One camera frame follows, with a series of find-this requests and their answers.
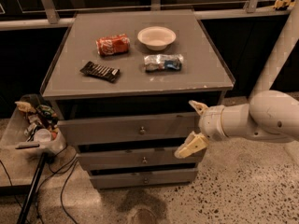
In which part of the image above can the white paper bowl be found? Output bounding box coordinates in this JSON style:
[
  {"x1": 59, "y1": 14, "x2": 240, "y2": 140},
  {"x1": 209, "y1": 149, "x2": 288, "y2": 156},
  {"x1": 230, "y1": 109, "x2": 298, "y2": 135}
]
[{"x1": 137, "y1": 26, "x2": 177, "y2": 51}]

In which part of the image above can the metal window railing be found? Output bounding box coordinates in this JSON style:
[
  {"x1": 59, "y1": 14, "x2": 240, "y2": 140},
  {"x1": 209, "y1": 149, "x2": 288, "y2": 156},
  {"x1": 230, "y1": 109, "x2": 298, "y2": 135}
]
[{"x1": 0, "y1": 0, "x2": 299, "y2": 32}]

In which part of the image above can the silver blue snack bag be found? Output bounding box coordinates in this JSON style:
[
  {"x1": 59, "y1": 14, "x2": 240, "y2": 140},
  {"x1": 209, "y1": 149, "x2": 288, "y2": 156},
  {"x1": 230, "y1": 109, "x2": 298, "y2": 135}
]
[{"x1": 144, "y1": 54, "x2": 184, "y2": 72}]

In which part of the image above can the grey middle drawer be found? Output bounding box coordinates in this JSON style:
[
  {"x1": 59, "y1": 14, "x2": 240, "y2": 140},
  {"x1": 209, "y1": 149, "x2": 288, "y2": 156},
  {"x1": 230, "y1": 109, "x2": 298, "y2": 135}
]
[{"x1": 77, "y1": 147, "x2": 206, "y2": 171}]

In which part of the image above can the grey bottom drawer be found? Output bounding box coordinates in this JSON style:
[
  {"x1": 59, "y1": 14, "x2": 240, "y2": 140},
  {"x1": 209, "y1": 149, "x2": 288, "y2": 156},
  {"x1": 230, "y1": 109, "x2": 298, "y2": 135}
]
[{"x1": 90, "y1": 168, "x2": 197, "y2": 189}]

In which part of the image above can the grey top drawer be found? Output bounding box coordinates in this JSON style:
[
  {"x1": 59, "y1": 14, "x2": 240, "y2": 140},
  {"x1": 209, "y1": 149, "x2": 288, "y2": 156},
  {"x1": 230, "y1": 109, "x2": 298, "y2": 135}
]
[{"x1": 58, "y1": 112, "x2": 199, "y2": 146}]

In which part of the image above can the grey drawer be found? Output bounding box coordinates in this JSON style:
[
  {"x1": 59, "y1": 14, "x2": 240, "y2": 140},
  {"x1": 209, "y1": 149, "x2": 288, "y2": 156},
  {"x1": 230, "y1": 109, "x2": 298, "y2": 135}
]
[
  {"x1": 90, "y1": 168, "x2": 197, "y2": 189},
  {"x1": 58, "y1": 112, "x2": 199, "y2": 146},
  {"x1": 77, "y1": 147, "x2": 206, "y2": 171}
]

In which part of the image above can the black floor cable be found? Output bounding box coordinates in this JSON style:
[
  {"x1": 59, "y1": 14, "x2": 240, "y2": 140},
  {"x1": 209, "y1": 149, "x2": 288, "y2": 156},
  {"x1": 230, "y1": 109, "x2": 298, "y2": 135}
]
[{"x1": 0, "y1": 145, "x2": 80, "y2": 224}]

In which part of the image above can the white cup in bin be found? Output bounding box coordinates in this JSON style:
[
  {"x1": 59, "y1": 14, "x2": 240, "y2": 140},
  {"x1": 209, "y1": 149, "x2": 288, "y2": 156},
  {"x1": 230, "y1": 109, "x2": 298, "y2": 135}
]
[{"x1": 34, "y1": 129, "x2": 52, "y2": 142}]

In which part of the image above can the yellow clamp on railing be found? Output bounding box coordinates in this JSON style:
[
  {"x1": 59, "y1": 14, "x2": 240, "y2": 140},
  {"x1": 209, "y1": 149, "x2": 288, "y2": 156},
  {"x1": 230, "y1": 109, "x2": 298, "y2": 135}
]
[{"x1": 274, "y1": 0, "x2": 293, "y2": 10}]

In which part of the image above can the black pole stand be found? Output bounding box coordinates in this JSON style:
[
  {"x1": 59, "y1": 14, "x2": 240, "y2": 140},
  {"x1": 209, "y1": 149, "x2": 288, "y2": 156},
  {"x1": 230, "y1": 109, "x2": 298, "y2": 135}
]
[{"x1": 17, "y1": 152, "x2": 48, "y2": 224}]

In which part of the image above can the clear plastic trash bin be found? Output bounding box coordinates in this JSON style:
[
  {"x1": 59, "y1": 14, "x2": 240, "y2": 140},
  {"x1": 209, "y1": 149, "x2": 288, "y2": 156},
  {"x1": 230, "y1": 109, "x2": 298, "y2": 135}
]
[{"x1": 1, "y1": 94, "x2": 66, "y2": 157}]

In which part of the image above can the black striped snack wrapper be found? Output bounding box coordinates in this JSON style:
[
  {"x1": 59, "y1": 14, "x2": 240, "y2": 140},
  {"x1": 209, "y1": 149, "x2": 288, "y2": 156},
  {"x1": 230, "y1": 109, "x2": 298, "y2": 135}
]
[{"x1": 80, "y1": 62, "x2": 121, "y2": 83}]

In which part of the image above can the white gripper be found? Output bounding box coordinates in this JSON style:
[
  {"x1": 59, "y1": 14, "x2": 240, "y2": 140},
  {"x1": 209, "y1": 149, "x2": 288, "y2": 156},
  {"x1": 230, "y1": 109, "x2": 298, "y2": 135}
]
[{"x1": 174, "y1": 100, "x2": 225, "y2": 159}]

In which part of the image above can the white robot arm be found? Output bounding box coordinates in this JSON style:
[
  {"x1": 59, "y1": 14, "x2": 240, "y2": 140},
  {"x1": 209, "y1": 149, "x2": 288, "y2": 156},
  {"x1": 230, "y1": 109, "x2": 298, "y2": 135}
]
[{"x1": 175, "y1": 0, "x2": 299, "y2": 159}]

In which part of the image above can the grey drawer cabinet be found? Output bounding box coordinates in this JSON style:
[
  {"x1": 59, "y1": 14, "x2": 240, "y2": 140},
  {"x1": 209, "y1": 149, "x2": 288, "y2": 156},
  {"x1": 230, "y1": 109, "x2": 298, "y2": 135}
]
[{"x1": 41, "y1": 10, "x2": 235, "y2": 177}]

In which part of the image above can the crushed red soda can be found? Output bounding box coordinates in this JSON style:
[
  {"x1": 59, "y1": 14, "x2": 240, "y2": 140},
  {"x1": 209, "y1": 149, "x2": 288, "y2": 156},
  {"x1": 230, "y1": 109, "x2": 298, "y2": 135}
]
[{"x1": 96, "y1": 34, "x2": 130, "y2": 56}]

